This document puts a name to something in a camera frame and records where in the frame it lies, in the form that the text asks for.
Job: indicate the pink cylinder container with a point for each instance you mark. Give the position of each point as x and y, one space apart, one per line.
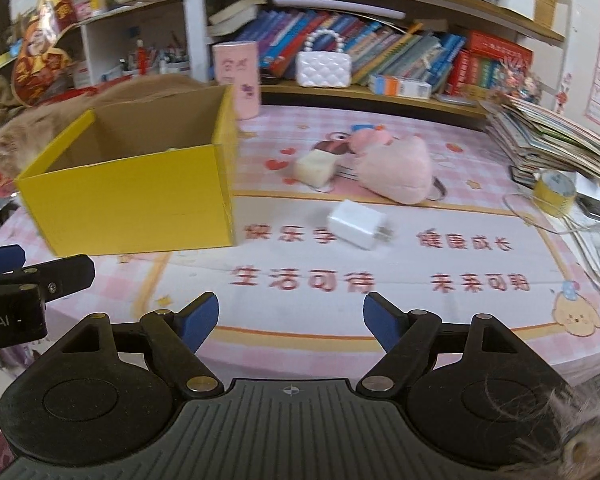
236 80

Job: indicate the stack of picture books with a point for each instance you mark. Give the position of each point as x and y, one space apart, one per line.
545 140

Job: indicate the yellow tape roll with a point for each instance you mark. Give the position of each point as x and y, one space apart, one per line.
554 195

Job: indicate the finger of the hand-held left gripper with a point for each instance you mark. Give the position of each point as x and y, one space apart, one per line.
2 257
65 275

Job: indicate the orange white medicine box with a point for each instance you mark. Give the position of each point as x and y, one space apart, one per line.
397 86

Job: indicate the pink printed table mat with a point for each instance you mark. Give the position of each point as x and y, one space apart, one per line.
455 310

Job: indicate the black smartphone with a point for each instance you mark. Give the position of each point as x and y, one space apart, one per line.
597 207

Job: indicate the white paper roll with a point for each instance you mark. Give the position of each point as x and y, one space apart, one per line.
340 5

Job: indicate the pile of white papers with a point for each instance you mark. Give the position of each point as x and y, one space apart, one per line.
597 260

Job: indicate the red tassel charm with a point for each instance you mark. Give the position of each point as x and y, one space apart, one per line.
141 57

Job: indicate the yellow cardboard box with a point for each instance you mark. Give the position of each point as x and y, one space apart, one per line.
130 200

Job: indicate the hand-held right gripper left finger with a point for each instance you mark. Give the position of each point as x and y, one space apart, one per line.
200 320

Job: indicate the pink jar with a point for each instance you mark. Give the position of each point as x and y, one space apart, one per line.
82 9

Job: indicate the orange fluffy cat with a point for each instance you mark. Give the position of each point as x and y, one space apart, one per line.
30 125

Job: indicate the brown fleece blanket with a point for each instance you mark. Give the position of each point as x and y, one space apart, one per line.
0 105

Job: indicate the red boxed book set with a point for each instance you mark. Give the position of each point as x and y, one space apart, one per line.
495 55

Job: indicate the cups of pens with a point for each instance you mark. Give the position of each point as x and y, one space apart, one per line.
170 62

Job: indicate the pink plush with orange beak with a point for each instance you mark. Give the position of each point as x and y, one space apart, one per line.
367 139

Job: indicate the white charger plug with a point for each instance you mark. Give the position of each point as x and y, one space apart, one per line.
352 225

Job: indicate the row of yellow books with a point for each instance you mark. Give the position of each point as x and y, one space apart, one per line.
550 5

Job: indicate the small white shelf unit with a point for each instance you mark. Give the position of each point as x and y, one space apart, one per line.
100 50

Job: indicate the wooden white bookshelf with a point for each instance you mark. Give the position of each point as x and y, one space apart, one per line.
195 20

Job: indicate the cartoon wall sticker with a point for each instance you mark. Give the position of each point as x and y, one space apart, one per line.
563 95

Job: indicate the red gold paper decoration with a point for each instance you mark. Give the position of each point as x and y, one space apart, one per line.
42 55

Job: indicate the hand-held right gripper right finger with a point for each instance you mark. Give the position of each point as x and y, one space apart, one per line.
382 320

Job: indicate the cream rectangular block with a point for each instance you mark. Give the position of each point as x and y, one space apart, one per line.
314 170

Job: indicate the stacked cream-paged thick books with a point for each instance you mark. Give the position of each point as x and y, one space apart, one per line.
235 15

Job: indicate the grey furry cloth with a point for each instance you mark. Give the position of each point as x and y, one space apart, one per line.
585 440

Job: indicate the large pink plush toy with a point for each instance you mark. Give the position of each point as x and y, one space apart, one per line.
395 170

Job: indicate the colourful glitter ornament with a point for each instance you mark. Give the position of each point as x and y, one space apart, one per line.
517 82

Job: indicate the row of slanted colourful books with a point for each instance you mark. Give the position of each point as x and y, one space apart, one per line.
370 45

